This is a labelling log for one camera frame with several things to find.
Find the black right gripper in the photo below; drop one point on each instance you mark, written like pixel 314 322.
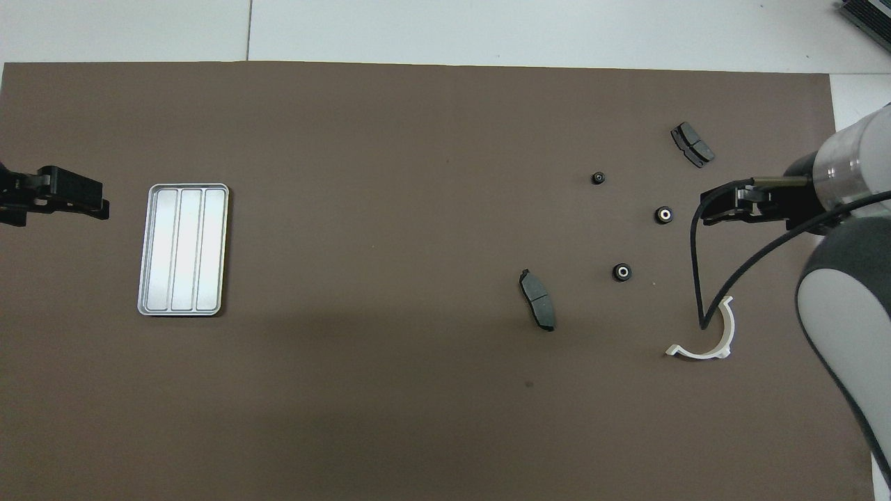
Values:
pixel 800 205

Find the large black bearing gear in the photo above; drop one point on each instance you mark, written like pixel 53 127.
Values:
pixel 621 272
pixel 665 214

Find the silver metal tray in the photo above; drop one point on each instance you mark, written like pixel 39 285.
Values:
pixel 182 250

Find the brown paper table mat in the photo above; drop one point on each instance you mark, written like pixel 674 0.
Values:
pixel 348 417

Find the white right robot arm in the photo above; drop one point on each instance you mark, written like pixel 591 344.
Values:
pixel 835 313

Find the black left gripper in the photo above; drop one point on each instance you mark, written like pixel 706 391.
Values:
pixel 17 195

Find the white curved plastic bracket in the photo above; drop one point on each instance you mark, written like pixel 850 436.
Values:
pixel 729 337

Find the dark grey brake pad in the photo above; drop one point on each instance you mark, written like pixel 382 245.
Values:
pixel 692 144
pixel 537 299

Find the dark ribbed device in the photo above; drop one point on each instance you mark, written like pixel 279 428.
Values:
pixel 873 14

